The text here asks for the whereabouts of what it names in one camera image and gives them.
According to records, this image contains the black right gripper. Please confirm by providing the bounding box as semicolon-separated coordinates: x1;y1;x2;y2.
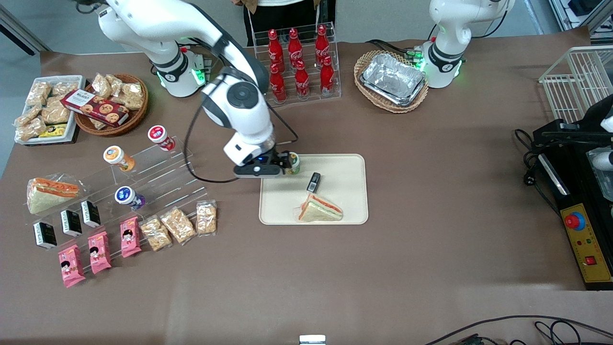
239;151;294;175

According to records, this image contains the beige plastic tray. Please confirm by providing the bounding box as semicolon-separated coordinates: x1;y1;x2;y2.
259;153;369;226

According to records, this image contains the red gum bottle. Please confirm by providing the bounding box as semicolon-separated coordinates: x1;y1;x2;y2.
148;125;176;152

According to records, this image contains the aluminium foil tray stack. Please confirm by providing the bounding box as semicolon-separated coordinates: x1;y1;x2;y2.
360;53;427;107

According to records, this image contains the blue gum bottle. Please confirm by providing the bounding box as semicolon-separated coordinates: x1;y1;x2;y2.
114;186;146;210

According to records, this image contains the orange gum bottle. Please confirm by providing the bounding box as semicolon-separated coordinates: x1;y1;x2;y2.
103;146;136;173

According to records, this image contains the white rectangular snack tray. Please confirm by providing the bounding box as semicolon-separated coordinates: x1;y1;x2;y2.
13;75;87;145

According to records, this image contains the wrapped triangle sandwich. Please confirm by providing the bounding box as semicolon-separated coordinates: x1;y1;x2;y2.
26;176;81;215
295;193;344;223

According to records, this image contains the clear acrylic bottle rack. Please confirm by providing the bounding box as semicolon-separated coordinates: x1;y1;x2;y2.
249;21;342;109

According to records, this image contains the red cola bottle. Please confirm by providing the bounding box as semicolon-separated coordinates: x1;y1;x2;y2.
287;27;304;65
267;29;284;68
269;64;287;104
294;59;310;100
315;24;331;63
319;56;336;97

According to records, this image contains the wicker basket with foil trays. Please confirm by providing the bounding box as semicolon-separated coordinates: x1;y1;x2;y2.
354;50;430;114

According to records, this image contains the clear acrylic step shelf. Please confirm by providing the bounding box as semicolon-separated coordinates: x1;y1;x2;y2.
23;136;210;269

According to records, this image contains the standing person torso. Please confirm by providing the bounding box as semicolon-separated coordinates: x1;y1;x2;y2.
232;0;336;47

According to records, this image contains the wicker basket with snacks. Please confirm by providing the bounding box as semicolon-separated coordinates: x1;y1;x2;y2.
74;73;148;137

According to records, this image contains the pink snack packet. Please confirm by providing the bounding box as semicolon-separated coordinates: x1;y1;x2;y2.
58;244;86;288
88;231;112;275
120;216;142;258

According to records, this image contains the dark red cookie box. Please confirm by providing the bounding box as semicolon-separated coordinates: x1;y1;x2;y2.
61;89;130;127

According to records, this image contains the grey metal bar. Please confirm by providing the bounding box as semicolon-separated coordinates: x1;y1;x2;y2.
0;5;51;56

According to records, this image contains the black sealing machine yellow panel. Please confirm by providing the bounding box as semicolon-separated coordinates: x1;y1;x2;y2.
533;94;613;291

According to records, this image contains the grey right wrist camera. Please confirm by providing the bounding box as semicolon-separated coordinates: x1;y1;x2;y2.
234;164;284;179

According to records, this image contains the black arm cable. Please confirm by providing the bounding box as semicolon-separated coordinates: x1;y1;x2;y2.
183;86;298;184

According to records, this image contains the black base cable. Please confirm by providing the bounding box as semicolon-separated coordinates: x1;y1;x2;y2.
365;38;422;60

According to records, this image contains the black power cable with plug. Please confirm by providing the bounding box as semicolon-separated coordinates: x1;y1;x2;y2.
514;128;562;216

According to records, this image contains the long black floor cable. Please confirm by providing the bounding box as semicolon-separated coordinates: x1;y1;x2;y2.
424;315;613;345

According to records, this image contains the looped black floor cable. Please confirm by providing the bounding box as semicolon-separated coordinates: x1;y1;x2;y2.
534;320;582;345

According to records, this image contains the white wire basket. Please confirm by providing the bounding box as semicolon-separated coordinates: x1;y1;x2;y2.
538;46;613;124

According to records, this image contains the aluminium frame rack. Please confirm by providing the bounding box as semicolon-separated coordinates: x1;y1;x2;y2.
548;0;613;41

